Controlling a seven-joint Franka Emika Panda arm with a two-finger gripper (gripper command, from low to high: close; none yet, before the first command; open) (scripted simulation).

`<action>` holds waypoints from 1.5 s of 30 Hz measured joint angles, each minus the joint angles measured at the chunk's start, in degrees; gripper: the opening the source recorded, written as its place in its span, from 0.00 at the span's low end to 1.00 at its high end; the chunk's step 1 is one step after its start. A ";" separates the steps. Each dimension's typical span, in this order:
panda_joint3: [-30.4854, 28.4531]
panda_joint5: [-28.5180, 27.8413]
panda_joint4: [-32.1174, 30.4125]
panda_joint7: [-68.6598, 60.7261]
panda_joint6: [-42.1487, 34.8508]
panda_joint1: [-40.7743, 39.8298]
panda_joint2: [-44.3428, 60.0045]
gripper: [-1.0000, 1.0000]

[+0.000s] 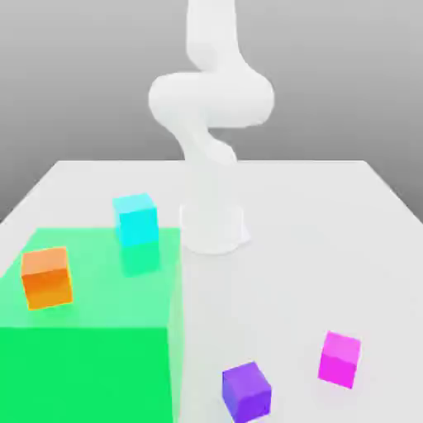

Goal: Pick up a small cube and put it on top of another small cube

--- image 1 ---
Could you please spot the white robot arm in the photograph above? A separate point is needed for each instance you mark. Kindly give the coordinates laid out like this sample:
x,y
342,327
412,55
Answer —
x,y
211,99

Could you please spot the small cyan cube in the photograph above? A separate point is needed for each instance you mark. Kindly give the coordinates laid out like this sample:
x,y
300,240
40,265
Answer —
x,y
136,221

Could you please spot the small orange cube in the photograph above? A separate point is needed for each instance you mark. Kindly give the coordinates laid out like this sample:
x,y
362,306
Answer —
x,y
47,281

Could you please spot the small purple cube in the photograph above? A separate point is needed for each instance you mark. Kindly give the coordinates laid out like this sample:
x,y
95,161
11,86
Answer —
x,y
246,393

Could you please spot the small magenta cube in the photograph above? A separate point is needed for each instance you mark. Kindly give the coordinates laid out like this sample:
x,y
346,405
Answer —
x,y
338,362

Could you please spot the large green box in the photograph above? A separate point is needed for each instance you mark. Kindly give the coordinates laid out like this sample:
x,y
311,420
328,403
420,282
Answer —
x,y
82,370

